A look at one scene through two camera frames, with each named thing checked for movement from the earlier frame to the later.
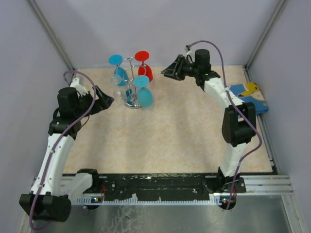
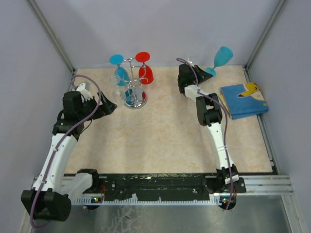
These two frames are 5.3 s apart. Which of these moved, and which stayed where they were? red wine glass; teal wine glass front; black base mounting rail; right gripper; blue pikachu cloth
Moved: right gripper; teal wine glass front
Stayed: red wine glass; blue pikachu cloth; black base mounting rail
